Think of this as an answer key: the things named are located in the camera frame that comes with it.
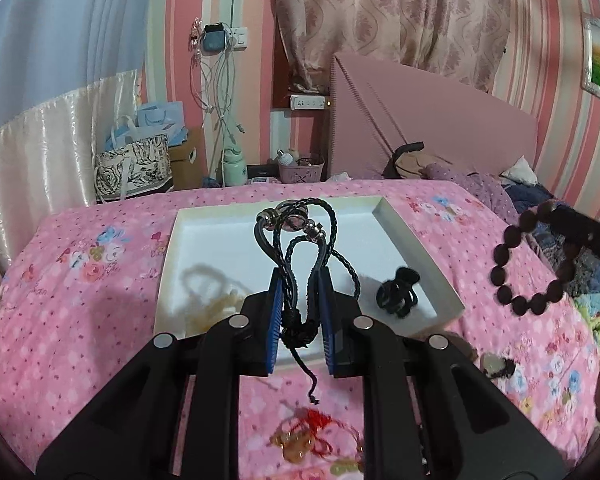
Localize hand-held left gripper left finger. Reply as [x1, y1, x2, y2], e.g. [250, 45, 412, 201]
[35, 267, 286, 480]

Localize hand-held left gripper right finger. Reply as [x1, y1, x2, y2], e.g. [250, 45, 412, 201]
[319, 267, 568, 480]

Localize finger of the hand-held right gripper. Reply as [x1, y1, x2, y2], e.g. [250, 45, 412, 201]
[545, 205, 600, 256]

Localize black braided leather bracelet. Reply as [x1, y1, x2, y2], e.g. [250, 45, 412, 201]
[254, 197, 363, 406]

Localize white shallow tray box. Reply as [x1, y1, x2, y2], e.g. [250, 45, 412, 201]
[152, 195, 467, 368]

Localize dark wooden bead bracelet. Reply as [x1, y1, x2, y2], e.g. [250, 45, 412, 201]
[490, 200, 581, 317]

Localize pale jade bangle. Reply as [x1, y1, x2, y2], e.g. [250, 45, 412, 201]
[182, 267, 253, 336]

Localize black hair claw clip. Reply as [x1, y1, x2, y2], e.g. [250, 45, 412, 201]
[375, 267, 421, 318]

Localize white pillow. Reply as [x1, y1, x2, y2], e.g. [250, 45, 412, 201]
[500, 156, 538, 188]

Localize purple dotted blanket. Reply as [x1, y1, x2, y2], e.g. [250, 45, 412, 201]
[425, 162, 531, 226]

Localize red knot amber pendant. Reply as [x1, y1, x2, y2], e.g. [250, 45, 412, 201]
[270, 407, 366, 480]

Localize pink plastic basket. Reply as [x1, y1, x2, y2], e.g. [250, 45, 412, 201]
[278, 155, 326, 183]

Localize black box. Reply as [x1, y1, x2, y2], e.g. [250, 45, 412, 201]
[246, 162, 281, 181]

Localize green water bottle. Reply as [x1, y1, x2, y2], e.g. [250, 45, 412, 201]
[222, 147, 246, 188]

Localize pale stone pendant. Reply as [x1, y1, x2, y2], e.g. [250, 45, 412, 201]
[480, 352, 517, 382]

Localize pink floral bedsheet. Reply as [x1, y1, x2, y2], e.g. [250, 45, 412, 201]
[0, 180, 600, 480]

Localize brown cardboard storage box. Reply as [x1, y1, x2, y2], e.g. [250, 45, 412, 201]
[169, 130, 206, 191]

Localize floral print tote bag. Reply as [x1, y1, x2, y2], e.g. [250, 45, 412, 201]
[94, 115, 176, 203]

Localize white power strip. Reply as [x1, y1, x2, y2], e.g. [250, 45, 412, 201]
[290, 94, 330, 111]

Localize light blue paper bag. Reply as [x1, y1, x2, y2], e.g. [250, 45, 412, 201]
[136, 101, 188, 146]

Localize blue charger device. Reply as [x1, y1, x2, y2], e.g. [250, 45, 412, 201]
[202, 22, 228, 56]

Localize cream satin curtain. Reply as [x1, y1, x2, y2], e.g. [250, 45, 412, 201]
[0, 67, 141, 321]

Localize pink patterned curtain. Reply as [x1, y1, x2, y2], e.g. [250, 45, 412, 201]
[272, 0, 531, 93]

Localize blue sheer curtain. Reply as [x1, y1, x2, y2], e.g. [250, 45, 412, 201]
[0, 0, 156, 136]

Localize tan bag black strap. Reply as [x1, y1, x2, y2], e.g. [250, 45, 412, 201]
[390, 141, 441, 179]

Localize white charging cables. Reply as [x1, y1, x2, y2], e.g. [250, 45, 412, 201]
[190, 50, 246, 186]

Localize white wall socket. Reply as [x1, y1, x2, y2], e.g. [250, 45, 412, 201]
[227, 25, 251, 52]

